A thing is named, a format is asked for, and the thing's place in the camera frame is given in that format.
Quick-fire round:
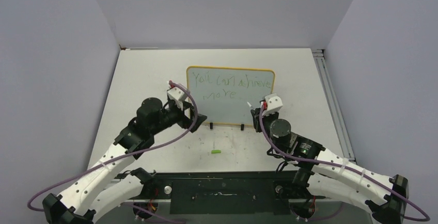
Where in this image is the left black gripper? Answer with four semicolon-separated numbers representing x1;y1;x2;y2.
150;100;206;135

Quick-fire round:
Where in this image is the yellow framed whiteboard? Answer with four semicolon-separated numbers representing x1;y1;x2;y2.
186;66;275;125

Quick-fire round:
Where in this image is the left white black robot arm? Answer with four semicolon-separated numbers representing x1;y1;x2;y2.
42;98;207;223

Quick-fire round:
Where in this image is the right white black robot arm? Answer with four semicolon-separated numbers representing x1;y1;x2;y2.
251;108;409;223

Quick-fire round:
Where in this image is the metal wire whiteboard stand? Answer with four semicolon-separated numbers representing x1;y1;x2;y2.
207;122;246;131

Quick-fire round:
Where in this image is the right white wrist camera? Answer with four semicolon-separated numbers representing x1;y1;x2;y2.
261;93;283;116

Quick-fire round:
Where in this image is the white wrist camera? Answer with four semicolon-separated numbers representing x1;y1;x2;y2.
261;93;283;116
166;81;190;110

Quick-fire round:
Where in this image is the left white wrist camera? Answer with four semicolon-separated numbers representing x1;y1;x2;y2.
166;81;190;110

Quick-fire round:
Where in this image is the front aluminium frame rail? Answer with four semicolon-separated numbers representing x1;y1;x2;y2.
65;177;384;224

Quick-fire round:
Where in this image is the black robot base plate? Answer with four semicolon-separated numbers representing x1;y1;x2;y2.
123;170;362;216

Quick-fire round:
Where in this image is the right aluminium rail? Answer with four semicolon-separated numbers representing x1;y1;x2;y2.
311;49;356;163

